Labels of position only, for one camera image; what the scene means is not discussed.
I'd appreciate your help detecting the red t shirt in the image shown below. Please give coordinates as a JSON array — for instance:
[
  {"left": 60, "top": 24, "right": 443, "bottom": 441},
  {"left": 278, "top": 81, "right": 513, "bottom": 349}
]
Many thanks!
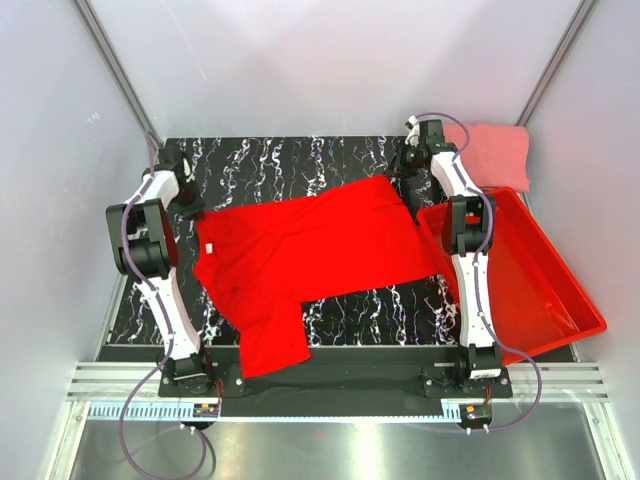
[{"left": 194, "top": 176, "right": 440, "bottom": 378}]

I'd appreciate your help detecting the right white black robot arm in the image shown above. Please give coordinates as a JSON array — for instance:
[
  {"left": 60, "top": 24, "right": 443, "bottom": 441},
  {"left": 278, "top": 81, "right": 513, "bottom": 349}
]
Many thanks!
[{"left": 385, "top": 113, "right": 503, "bottom": 383}]

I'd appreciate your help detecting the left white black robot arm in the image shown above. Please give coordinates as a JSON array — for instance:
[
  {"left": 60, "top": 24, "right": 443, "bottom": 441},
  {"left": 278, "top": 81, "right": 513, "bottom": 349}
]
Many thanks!
[{"left": 105, "top": 146, "right": 215, "bottom": 397}]

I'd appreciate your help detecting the black marble pattern mat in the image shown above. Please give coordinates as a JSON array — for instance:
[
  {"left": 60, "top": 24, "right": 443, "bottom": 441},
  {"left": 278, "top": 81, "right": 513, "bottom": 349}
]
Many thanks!
[{"left": 98, "top": 135, "right": 476, "bottom": 347}]

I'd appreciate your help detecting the red plastic bin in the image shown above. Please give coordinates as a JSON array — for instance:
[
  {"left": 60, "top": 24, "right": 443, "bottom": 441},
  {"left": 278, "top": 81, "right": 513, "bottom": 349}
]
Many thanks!
[{"left": 416, "top": 186, "right": 609, "bottom": 368}]

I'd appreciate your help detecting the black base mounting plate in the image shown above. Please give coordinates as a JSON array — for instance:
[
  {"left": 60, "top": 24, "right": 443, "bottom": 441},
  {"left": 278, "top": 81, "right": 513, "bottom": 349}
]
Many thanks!
[{"left": 158, "top": 345, "right": 513, "bottom": 400}]

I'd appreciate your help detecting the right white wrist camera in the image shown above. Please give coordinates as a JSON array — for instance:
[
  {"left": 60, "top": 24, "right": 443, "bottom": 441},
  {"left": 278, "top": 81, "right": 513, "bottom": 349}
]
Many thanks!
[{"left": 405, "top": 115, "right": 420, "bottom": 136}]

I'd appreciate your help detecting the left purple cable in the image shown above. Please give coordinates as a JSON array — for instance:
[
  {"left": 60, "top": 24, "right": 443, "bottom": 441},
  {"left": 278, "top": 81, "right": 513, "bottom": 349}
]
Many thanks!
[{"left": 115, "top": 131, "right": 217, "bottom": 480}]

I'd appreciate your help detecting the left aluminium frame post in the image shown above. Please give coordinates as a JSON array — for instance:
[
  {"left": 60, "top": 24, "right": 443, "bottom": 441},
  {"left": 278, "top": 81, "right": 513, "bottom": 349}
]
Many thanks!
[{"left": 70, "top": 0, "right": 163, "bottom": 147}]

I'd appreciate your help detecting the aluminium frame post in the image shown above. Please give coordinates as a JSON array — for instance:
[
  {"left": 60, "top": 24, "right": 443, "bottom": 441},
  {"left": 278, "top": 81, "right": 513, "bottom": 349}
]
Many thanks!
[
  {"left": 70, "top": 0, "right": 163, "bottom": 147},
  {"left": 515, "top": 0, "right": 599, "bottom": 127}
]

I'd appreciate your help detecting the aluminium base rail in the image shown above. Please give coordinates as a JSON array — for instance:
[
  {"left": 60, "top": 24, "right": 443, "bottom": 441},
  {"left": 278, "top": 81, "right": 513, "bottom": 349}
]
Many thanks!
[{"left": 66, "top": 362, "right": 609, "bottom": 403}]

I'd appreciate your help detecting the right aluminium frame post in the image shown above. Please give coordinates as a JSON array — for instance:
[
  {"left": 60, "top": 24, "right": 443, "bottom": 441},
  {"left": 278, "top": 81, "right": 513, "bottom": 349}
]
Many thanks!
[{"left": 515, "top": 0, "right": 599, "bottom": 127}]

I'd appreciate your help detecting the grey slotted cable duct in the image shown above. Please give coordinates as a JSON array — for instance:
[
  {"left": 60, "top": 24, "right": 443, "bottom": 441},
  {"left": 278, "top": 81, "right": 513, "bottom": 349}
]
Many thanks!
[{"left": 89, "top": 401, "right": 483, "bottom": 423}]

